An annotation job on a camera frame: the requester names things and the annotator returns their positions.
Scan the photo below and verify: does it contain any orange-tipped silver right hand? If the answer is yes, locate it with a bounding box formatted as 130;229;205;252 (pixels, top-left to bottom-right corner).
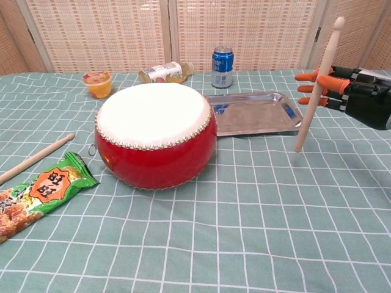
294;65;391;131

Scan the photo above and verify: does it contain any wooden drumstick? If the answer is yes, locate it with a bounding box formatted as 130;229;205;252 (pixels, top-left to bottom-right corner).
293;16;346;153
0;132;76;186

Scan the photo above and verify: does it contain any rectangular stainless steel tray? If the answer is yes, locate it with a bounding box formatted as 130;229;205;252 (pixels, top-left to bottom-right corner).
203;91;304;137

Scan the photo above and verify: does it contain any red drum with white skin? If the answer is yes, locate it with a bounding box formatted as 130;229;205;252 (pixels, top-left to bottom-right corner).
88;82;218;190

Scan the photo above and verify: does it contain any bamboo folding screen panel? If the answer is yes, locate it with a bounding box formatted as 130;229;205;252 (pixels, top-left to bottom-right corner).
0;0;54;76
18;0;175;74
167;0;326;73
305;0;384;71
363;0;391;73

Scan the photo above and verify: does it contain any blue drink can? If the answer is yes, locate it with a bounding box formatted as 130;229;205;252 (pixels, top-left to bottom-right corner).
211;45;235;89

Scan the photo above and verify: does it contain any green checked tablecloth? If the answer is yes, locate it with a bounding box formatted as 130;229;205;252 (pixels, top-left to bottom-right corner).
0;68;391;293

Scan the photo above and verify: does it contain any yellow drink plastic bottle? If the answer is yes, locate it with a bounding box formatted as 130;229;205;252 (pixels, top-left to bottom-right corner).
138;61;195;85

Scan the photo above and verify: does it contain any orange fruit jelly cup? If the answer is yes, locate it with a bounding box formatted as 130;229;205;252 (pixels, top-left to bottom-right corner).
81;70;112;99

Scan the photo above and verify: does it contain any green snack packet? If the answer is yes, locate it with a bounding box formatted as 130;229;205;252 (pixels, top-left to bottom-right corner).
0;151;101;244

